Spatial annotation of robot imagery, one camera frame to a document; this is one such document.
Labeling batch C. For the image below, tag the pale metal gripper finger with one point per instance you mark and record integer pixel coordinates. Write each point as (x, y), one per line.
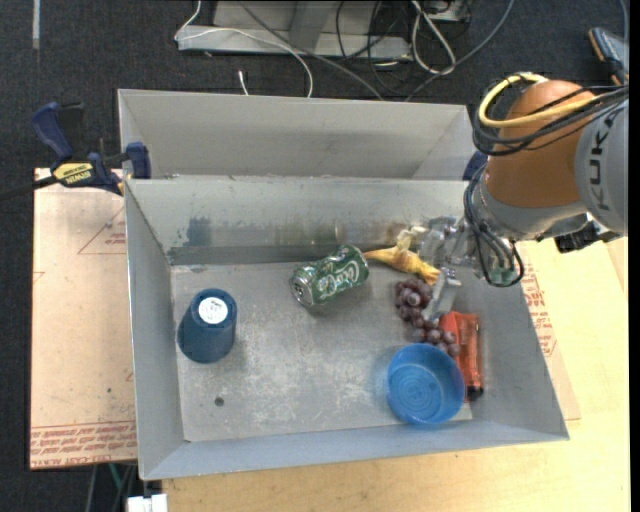
(451, 295)
(438, 295)

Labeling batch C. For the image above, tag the purple toy grapes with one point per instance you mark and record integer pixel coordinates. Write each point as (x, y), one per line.
(412, 300)

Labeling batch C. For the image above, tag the yellow toy banana peel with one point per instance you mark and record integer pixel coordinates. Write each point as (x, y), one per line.
(407, 260)

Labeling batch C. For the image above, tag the orange packet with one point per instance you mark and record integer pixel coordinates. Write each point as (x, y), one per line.
(467, 350)

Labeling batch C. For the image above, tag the blue plastic bowl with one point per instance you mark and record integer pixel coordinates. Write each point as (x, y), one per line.
(425, 387)

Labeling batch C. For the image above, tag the green drink can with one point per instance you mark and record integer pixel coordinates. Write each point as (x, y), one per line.
(332, 277)

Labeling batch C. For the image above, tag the grey metal bin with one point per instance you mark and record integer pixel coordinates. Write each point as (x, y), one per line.
(310, 365)

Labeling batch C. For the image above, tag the dark blue plastic cup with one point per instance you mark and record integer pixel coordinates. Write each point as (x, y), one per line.
(206, 332)

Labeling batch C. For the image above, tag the black cylinder on white bracket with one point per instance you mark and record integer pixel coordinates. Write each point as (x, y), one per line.
(575, 238)

